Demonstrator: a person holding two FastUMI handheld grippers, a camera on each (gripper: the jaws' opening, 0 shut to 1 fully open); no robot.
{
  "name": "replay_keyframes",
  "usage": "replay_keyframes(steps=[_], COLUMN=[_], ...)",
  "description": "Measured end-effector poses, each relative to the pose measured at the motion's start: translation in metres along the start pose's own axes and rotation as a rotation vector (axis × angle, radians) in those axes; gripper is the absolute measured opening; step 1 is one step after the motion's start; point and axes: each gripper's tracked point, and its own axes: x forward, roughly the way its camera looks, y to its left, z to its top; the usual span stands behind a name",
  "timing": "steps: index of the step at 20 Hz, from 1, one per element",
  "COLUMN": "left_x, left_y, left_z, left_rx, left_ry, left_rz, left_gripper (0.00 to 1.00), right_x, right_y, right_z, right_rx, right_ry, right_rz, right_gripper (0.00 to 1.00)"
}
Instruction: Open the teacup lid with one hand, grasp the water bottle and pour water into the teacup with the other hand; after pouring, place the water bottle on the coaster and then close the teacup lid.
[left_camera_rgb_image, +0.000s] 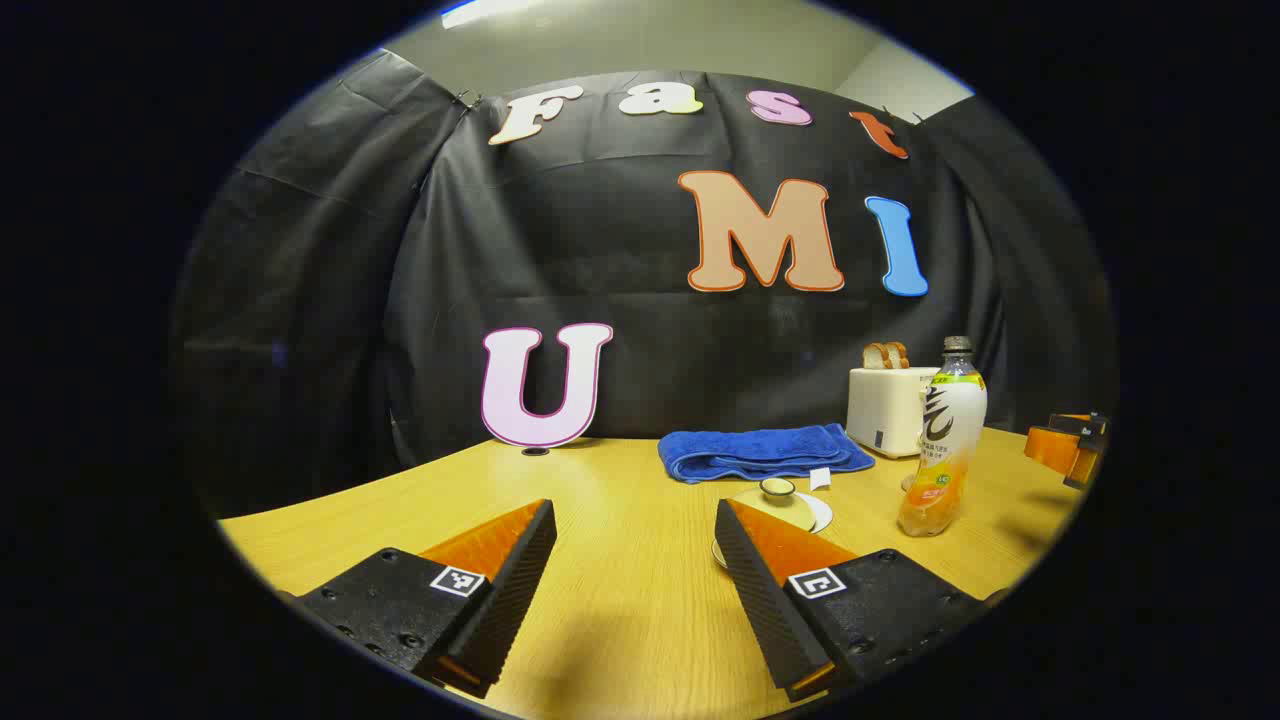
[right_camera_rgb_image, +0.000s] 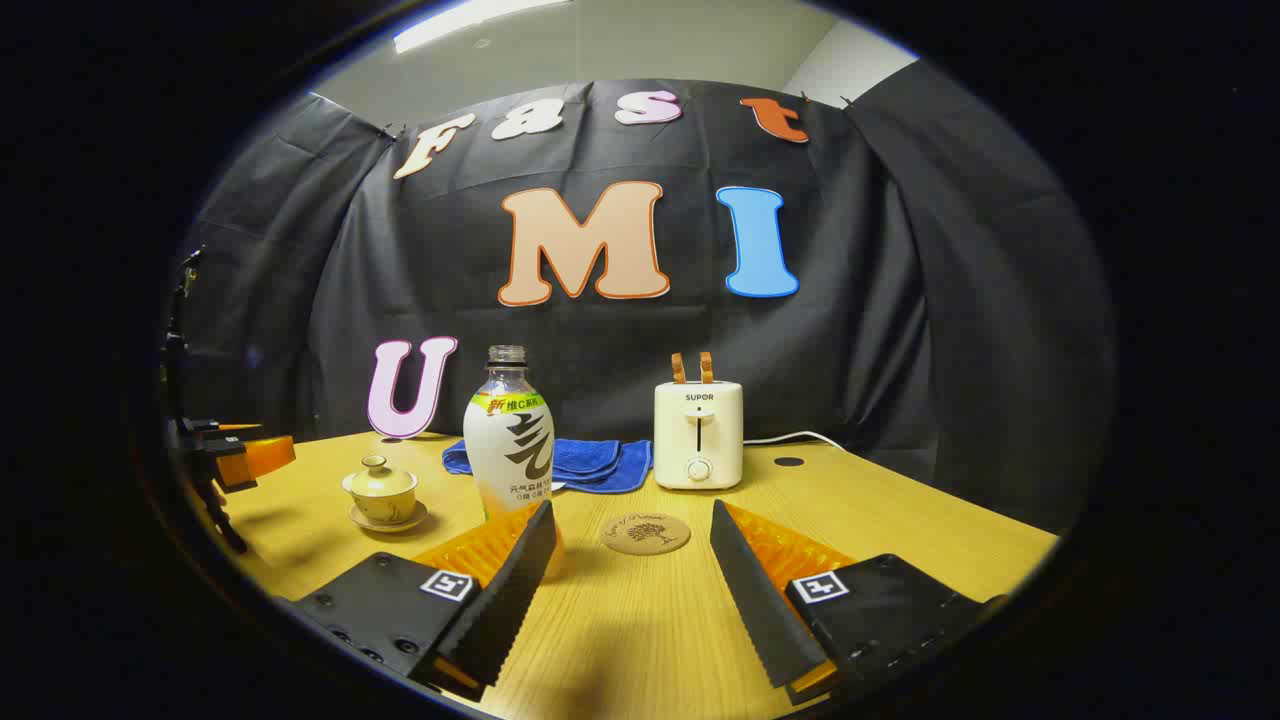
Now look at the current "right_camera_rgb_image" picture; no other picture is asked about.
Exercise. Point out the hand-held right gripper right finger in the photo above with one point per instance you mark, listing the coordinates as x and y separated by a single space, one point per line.
760 600

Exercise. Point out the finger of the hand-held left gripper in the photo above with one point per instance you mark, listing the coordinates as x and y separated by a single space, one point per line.
228 462
205 428

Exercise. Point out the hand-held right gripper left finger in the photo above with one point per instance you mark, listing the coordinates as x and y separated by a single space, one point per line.
505 600

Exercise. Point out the round wooden coaster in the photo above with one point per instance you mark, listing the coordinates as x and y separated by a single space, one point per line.
646 534

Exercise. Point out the yellow teacup lid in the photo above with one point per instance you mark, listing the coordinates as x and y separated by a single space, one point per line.
380 480

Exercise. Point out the yellow teacup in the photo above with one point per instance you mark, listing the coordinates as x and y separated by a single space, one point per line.
383 505

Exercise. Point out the white labelled water bottle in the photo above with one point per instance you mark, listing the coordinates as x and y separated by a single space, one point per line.
508 440

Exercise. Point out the yellow saucer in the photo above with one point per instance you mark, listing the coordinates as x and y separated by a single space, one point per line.
412 520

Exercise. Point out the blue towel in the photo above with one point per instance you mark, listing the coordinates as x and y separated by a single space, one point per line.
600 465

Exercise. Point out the white toaster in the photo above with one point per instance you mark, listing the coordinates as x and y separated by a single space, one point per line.
698 430

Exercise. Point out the bread slice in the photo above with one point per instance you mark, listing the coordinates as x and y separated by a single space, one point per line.
706 367
678 368

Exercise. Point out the black backdrop cloth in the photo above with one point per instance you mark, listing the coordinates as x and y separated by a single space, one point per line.
850 330

